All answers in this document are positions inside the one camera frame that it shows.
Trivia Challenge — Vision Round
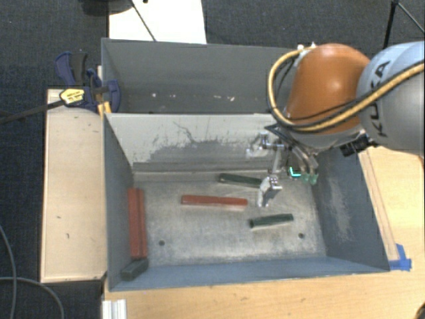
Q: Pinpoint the grey metal bin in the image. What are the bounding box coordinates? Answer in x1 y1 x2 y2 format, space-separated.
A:
100 37 391 292

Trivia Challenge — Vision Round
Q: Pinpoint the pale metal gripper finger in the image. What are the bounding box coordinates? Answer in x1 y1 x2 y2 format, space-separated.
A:
256 176 272 209
267 175 284 203

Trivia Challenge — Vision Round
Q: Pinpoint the dark green flat block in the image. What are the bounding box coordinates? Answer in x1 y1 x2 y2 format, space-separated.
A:
248 213 295 229
120 258 149 282
218 173 264 189

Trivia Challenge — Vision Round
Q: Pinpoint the red-brown flat block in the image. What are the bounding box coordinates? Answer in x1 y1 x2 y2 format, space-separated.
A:
136 189 149 259
180 194 249 212
127 187 140 260

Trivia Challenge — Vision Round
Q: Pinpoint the pale wood board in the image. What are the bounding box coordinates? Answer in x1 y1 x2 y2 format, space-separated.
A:
39 88 109 284

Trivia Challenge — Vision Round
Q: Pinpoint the black cylinder on white bracket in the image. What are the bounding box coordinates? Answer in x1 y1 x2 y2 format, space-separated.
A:
339 132 370 158

